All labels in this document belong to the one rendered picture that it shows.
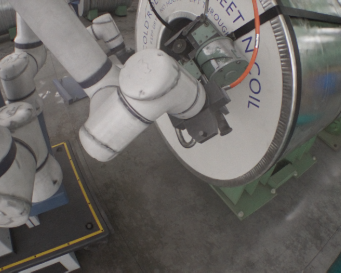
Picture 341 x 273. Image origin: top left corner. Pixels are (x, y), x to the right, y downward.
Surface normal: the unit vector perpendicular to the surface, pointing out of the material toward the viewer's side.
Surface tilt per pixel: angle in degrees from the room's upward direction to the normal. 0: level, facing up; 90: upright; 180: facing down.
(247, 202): 0
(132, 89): 52
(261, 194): 0
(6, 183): 87
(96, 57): 69
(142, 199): 0
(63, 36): 85
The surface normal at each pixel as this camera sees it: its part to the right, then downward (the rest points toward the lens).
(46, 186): 0.79, 0.09
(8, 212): 0.37, 0.69
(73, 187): 0.05, -0.76
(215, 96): -0.45, -0.13
